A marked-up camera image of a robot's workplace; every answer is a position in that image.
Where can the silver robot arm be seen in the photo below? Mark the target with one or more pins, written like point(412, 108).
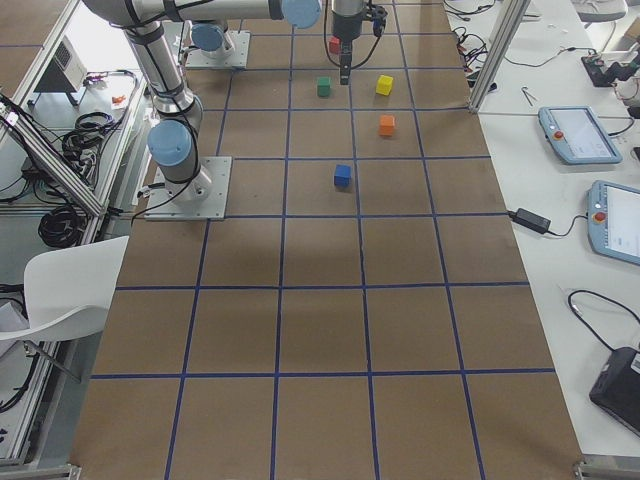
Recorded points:
point(173, 141)
point(298, 14)

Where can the far teach pendant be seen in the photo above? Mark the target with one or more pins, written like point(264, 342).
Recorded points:
point(576, 135)

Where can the grey box device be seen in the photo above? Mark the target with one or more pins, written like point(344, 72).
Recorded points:
point(65, 74)

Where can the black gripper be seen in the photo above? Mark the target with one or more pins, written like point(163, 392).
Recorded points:
point(346, 27)

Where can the aluminium frame post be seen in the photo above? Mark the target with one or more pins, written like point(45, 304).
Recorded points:
point(504, 30)

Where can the black laptop device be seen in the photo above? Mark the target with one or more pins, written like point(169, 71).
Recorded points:
point(616, 390)

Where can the red block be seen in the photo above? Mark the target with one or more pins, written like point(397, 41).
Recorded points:
point(334, 45)

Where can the blue block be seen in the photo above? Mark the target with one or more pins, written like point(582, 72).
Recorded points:
point(342, 176)

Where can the yellow block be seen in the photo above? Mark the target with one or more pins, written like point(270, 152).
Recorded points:
point(384, 85)

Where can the near teach pendant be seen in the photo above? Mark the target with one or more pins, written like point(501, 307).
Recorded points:
point(613, 221)

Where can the black power adapter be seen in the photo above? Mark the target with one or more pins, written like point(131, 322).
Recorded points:
point(530, 220)

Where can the green block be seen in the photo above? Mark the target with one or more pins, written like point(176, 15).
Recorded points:
point(323, 86)

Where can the white chair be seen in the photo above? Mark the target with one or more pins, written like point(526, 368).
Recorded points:
point(68, 292)

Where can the hex key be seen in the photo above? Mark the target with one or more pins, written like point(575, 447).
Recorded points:
point(529, 98)

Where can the teach pendant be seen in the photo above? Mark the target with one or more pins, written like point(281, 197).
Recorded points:
point(576, 135)
point(613, 221)

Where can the orange block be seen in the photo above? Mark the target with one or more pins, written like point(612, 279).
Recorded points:
point(386, 125)

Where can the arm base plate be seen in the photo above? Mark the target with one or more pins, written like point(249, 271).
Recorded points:
point(205, 198)
point(215, 49)

